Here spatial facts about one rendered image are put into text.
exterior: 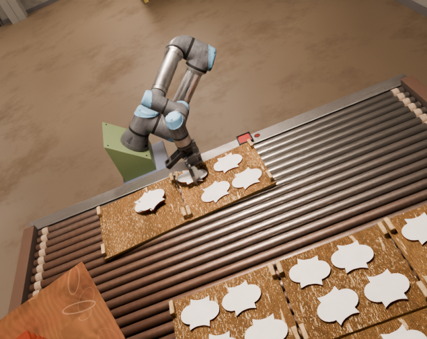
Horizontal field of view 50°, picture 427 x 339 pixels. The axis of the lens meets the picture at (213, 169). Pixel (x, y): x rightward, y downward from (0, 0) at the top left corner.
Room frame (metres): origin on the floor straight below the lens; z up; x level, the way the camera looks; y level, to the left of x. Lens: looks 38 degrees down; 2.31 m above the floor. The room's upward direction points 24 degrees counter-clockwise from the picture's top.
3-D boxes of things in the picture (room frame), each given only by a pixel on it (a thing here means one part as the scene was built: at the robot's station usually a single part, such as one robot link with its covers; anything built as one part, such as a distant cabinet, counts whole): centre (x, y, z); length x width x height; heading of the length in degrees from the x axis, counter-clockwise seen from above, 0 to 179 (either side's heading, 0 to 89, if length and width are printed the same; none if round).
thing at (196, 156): (1.72, 0.07, 1.09); 0.09 x 0.08 x 0.12; 90
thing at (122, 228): (1.64, 0.39, 0.93); 0.41 x 0.35 x 0.02; 91
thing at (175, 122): (1.73, 0.07, 1.25); 0.09 x 0.08 x 0.11; 158
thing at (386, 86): (1.87, -0.03, 0.89); 2.08 x 0.08 x 0.06; 86
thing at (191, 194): (1.64, -0.02, 0.93); 0.41 x 0.35 x 0.02; 90
